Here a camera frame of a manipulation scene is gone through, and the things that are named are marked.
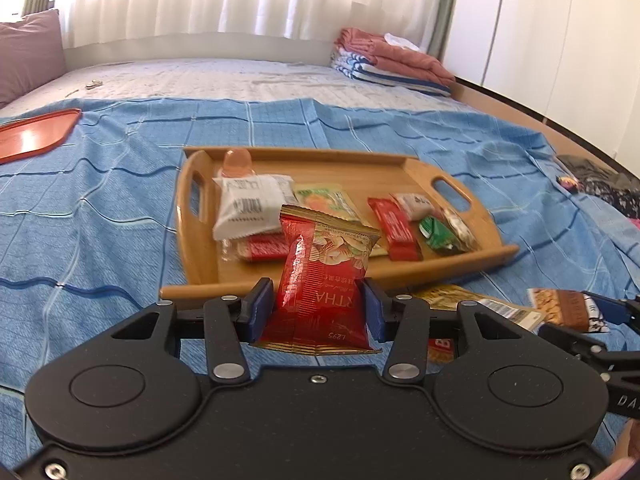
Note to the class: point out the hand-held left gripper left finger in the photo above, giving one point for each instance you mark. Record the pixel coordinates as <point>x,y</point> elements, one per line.
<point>262,306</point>

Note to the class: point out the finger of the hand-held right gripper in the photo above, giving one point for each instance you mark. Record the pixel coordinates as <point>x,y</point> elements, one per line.
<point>575,342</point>
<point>605,307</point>

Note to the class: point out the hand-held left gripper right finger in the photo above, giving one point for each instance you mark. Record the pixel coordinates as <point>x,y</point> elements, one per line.
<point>374,307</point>

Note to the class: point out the brown nut bar packet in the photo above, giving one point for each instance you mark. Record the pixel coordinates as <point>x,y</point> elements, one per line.
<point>565,310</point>

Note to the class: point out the red gold peanut packet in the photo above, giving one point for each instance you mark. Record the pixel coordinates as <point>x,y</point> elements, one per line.
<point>320,290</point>

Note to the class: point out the long red bar packet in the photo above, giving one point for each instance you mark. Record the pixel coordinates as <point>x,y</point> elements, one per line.
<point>396,227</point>

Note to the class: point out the small white pink candy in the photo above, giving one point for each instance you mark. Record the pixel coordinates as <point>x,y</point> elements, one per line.
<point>414,205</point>

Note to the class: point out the yellow-green packet orange picture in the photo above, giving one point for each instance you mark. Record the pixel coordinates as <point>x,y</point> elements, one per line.
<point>325,200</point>

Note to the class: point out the wooden tray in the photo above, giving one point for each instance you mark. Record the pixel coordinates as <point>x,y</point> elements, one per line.
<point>360,175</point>

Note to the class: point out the person's right hand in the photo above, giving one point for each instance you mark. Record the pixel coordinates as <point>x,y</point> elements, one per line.
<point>634,440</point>

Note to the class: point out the red candy bar clear wrapper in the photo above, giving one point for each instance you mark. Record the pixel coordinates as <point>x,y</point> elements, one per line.
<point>260,247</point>

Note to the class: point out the red white snack packet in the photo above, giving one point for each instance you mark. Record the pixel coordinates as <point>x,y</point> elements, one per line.
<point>441,351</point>

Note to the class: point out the yellow snack packet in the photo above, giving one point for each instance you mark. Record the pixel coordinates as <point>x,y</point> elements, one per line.
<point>460,300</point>

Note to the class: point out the green candy packet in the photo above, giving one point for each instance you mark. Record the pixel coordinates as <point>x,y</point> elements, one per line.
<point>440,234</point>

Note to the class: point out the silver dark candy packet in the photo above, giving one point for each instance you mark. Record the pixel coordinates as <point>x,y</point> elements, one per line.
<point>461,230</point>

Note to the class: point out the dark patterned cloth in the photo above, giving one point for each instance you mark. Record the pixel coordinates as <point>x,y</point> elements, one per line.
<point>600,185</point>

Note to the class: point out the small colourful toy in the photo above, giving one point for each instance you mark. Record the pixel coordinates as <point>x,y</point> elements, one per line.
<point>569,183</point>

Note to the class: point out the orange jelly cup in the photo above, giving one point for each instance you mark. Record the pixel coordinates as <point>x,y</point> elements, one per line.
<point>237,164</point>

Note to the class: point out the blue checked bedsheet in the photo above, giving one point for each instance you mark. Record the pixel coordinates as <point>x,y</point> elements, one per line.
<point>100,210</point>

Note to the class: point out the folded blue striped blanket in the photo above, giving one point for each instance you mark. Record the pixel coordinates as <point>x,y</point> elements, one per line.
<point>370,74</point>

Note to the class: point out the white quilted mattress pad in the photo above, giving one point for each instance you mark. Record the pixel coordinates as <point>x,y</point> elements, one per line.
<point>200,77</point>

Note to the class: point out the folded blankets pile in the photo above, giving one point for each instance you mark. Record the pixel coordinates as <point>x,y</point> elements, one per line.
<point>400,62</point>

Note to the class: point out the small white cloth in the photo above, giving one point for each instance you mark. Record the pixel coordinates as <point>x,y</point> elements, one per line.
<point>402,40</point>

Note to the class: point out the white wardrobe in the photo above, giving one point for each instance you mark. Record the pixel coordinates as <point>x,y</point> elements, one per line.
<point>550,35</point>

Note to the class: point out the small metal keys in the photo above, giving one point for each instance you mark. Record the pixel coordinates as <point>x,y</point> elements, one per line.
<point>93,84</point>

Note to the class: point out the orange plastic tray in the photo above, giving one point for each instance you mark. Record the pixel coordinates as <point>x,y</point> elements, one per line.
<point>30,132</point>

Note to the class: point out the mauve pillow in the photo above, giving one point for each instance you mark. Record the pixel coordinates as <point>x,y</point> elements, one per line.
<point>27,55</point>

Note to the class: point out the wooden bed frame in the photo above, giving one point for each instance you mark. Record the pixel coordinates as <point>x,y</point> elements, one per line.
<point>510,105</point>

